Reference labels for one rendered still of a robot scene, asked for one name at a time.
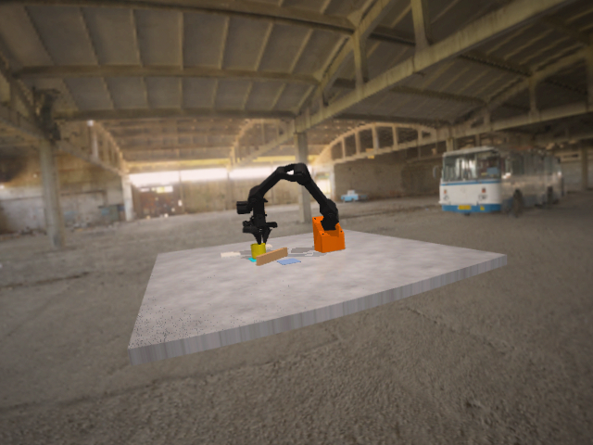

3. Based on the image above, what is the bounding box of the orange flat bar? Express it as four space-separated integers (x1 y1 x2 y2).
256 248 288 266

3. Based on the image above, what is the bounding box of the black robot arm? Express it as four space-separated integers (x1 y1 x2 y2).
236 162 339 231

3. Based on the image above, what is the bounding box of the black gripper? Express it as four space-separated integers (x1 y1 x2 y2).
242 212 277 245

